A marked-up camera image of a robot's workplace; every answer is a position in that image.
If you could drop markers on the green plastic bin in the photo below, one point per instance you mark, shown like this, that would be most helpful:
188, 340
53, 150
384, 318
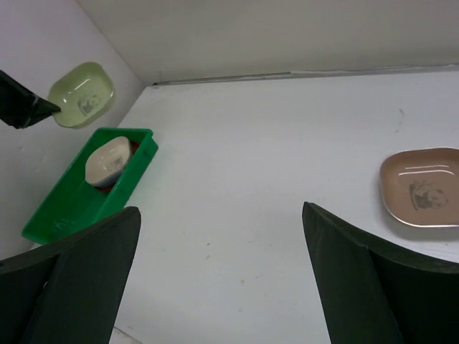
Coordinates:
73, 204

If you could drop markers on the purple square plate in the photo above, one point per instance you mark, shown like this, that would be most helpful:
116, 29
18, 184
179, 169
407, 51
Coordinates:
109, 182

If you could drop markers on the green square panda plate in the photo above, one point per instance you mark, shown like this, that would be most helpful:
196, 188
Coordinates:
83, 95

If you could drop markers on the cream square panda plate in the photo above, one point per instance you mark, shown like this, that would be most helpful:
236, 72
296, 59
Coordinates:
108, 159

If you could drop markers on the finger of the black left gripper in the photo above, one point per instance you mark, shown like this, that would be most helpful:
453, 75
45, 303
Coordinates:
20, 107

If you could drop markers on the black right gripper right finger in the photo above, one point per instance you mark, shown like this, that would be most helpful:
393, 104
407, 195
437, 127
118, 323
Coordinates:
375, 291

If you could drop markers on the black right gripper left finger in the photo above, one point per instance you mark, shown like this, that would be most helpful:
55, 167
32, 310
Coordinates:
69, 291

